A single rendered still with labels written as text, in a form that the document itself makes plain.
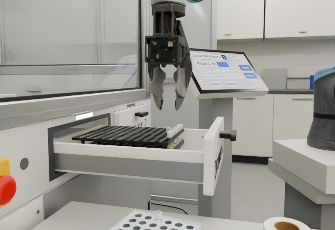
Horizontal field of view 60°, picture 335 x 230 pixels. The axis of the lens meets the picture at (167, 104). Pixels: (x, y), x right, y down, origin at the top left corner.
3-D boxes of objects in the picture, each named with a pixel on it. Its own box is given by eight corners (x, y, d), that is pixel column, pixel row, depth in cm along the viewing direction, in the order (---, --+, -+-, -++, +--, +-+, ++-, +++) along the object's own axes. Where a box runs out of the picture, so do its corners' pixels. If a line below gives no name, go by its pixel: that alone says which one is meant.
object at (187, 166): (216, 151, 79) (216, 129, 78) (204, 184, 54) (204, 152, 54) (83, 143, 89) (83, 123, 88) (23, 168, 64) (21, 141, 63)
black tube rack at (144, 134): (184, 152, 77) (184, 128, 76) (168, 173, 60) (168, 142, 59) (107, 147, 82) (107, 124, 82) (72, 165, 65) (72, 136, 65)
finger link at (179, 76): (171, 113, 59) (165, 67, 58) (177, 110, 64) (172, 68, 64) (186, 111, 58) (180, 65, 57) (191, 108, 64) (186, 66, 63)
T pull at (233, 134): (236, 135, 68) (236, 129, 68) (236, 141, 61) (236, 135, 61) (221, 134, 69) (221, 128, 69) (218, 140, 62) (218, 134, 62)
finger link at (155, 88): (140, 109, 60) (146, 65, 59) (149, 107, 66) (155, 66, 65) (154, 112, 60) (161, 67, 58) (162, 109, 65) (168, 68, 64)
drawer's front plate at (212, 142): (223, 155, 80) (224, 116, 79) (213, 197, 52) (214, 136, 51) (217, 155, 81) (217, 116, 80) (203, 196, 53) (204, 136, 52)
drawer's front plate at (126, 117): (148, 130, 118) (148, 104, 118) (119, 147, 90) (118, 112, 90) (144, 130, 119) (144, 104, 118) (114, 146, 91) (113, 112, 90)
